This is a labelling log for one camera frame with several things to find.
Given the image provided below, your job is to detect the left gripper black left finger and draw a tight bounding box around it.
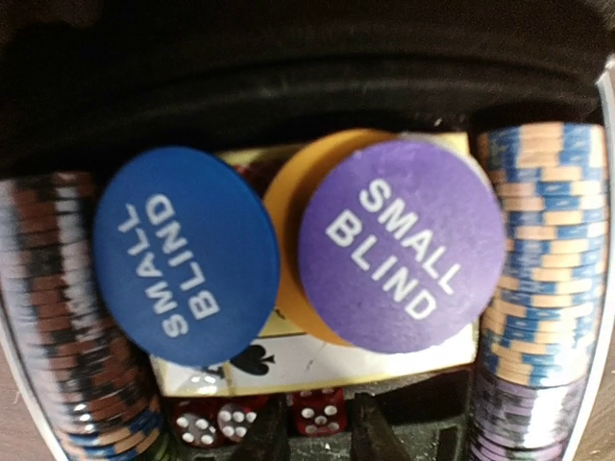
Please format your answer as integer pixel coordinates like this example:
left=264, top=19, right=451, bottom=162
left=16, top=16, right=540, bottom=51
left=230, top=398, right=290, bottom=461

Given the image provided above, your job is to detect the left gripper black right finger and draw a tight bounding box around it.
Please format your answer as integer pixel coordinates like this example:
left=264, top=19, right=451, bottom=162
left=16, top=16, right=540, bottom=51
left=350, top=393, right=413, bottom=461

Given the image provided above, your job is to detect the purple black chip stack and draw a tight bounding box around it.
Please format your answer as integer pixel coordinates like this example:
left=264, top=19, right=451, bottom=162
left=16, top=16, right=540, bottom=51
left=467, top=373, right=584, bottom=460

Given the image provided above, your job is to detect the red die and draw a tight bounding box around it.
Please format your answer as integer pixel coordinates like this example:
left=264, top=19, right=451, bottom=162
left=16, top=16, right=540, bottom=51
left=170, top=400, right=222, bottom=449
left=288, top=388, right=348, bottom=436
left=216, top=396, right=263, bottom=443

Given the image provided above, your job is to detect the playing card deck box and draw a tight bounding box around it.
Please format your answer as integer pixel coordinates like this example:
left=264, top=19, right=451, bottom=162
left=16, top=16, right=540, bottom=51
left=150, top=144, right=476, bottom=398

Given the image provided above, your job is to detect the brown black chip stack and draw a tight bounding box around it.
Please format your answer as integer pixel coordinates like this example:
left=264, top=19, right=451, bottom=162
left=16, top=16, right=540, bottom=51
left=1, top=172, right=171, bottom=460

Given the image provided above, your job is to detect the purple small blind button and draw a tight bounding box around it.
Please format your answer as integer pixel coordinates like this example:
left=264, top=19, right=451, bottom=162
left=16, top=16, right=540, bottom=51
left=298, top=138, right=505, bottom=353

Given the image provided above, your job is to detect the blue small blind button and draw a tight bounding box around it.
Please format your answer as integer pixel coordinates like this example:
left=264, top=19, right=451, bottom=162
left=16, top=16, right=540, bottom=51
left=92, top=146, right=280, bottom=367

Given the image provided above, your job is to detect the orange dealer button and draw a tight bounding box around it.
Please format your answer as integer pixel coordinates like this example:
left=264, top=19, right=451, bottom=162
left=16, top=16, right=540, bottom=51
left=263, top=129, right=397, bottom=347

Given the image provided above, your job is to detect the blue peach chip stack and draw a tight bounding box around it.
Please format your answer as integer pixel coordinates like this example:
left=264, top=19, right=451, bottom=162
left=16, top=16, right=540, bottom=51
left=477, top=122, right=610, bottom=387

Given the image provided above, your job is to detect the aluminium poker case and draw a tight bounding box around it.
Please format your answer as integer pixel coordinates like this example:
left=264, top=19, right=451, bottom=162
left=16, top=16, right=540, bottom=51
left=0, top=0, right=615, bottom=461

